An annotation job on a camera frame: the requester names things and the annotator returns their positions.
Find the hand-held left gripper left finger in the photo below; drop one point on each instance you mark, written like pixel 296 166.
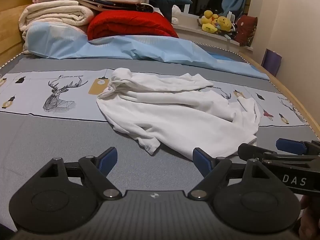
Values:
pixel 110 158

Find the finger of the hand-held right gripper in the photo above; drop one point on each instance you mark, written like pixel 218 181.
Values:
pixel 290 145
pixel 252 151

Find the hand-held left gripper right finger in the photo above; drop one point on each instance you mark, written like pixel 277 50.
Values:
pixel 200 160

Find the white t-shirt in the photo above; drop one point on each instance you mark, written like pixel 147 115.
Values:
pixel 175 110

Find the person's right hand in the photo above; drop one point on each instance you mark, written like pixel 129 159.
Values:
pixel 310 220

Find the purple box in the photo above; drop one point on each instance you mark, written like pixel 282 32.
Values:
pixel 272 62

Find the light blue sheet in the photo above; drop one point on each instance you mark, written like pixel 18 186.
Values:
pixel 125 47

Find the dark red cushion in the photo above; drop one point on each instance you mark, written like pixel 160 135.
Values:
pixel 246 30

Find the white windowsill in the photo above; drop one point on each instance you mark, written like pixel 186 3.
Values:
pixel 195 30

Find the yellow plush toy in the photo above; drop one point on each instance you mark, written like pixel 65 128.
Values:
pixel 225 23
pixel 208 20

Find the red folded blanket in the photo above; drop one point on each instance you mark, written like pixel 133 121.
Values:
pixel 130 25

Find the white plush toy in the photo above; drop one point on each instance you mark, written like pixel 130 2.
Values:
pixel 175 11

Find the dark star-print folded blanket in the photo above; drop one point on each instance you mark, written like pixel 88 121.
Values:
pixel 112 4

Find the cream folded blanket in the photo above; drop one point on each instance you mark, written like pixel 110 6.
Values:
pixel 55 13

